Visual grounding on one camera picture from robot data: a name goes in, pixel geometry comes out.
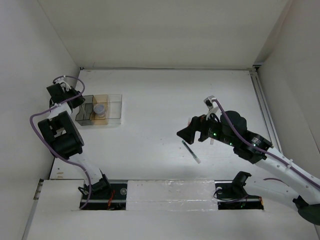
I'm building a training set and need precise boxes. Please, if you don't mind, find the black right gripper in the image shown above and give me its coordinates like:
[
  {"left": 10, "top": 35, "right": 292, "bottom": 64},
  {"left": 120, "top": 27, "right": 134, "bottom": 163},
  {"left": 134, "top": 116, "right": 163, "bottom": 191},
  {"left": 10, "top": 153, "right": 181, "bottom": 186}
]
[{"left": 176, "top": 108, "right": 237, "bottom": 147}]

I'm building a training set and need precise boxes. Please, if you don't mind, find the green pen refill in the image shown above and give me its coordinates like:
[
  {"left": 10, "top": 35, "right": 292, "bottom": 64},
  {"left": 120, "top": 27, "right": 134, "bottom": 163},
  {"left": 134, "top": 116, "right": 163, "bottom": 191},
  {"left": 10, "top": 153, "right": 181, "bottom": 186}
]
[{"left": 181, "top": 140, "right": 201, "bottom": 164}]

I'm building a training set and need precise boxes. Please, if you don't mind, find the clear jar of paper clips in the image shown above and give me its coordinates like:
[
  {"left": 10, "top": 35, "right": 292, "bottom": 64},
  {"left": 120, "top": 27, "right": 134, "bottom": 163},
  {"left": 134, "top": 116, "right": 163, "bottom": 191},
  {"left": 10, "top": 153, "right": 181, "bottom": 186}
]
[{"left": 93, "top": 104, "right": 106, "bottom": 118}]

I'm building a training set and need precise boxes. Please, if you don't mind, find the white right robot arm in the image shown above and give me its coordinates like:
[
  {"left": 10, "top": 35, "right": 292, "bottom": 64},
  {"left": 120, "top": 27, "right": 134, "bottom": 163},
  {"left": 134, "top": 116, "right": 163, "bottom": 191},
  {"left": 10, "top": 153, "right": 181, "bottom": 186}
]
[{"left": 176, "top": 110, "right": 320, "bottom": 226}]

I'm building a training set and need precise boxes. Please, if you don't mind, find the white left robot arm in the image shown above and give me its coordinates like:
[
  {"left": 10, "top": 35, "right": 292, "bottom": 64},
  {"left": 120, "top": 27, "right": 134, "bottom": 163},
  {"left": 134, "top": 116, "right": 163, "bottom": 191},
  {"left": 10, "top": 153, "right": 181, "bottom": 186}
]
[{"left": 37, "top": 80, "right": 113, "bottom": 199}]

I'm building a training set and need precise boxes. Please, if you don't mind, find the amber plastic bin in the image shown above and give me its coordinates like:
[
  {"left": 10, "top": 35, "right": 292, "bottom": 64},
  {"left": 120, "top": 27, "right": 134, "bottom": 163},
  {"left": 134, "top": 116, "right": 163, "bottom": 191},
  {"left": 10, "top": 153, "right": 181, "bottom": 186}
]
[{"left": 90, "top": 94, "right": 109, "bottom": 125}]

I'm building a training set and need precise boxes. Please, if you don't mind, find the clear plastic bin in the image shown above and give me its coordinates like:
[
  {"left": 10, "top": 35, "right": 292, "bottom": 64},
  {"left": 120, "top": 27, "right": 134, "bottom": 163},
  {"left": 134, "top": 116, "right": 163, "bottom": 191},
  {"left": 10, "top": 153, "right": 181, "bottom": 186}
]
[{"left": 107, "top": 94, "right": 123, "bottom": 125}]

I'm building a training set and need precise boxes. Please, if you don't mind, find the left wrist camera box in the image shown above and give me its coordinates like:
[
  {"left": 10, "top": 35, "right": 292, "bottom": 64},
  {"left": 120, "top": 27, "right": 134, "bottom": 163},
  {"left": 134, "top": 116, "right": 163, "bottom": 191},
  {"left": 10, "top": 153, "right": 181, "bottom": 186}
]
[{"left": 52, "top": 75, "right": 70, "bottom": 89}]

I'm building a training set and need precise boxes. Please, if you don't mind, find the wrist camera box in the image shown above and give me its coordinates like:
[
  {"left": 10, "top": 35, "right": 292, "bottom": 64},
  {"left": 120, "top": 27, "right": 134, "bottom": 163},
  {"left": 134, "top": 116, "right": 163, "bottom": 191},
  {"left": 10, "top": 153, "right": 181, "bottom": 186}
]
[
  {"left": 203, "top": 95, "right": 219, "bottom": 115},
  {"left": 52, "top": 75, "right": 70, "bottom": 89}
]

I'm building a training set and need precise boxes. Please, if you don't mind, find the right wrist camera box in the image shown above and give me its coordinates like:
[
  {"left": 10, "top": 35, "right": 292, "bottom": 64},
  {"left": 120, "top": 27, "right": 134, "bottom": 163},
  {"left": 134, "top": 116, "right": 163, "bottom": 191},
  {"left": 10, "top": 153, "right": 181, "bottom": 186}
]
[{"left": 203, "top": 95, "right": 219, "bottom": 115}]

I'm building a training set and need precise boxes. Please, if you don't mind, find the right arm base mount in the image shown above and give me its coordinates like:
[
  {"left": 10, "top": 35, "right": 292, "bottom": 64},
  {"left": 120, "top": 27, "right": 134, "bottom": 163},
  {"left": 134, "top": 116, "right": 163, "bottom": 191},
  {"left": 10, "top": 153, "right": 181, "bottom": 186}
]
[{"left": 213, "top": 171, "right": 264, "bottom": 211}]

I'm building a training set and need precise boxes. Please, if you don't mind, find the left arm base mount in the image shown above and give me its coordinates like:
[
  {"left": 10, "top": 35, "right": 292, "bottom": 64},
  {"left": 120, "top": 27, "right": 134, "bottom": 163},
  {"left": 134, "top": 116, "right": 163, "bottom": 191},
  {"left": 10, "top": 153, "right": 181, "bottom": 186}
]
[{"left": 78, "top": 176, "right": 128, "bottom": 211}]

